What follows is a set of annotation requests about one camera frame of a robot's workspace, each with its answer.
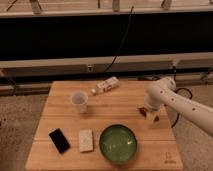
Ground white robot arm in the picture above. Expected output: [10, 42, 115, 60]
[144, 77, 213, 137]

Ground green ceramic bowl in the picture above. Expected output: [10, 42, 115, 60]
[99, 124, 137, 165]

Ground white plastic bottle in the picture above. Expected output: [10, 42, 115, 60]
[91, 77, 119, 95]

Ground wooden cutting board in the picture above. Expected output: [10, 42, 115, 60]
[26, 81, 183, 171]

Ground white sponge block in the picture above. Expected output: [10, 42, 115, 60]
[79, 129, 93, 152]

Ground clear plastic cup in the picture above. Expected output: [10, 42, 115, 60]
[70, 91, 88, 114]

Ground black smartphone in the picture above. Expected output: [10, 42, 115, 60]
[49, 129, 70, 154]

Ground black hanging cable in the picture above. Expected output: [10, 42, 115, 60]
[102, 5, 135, 74]

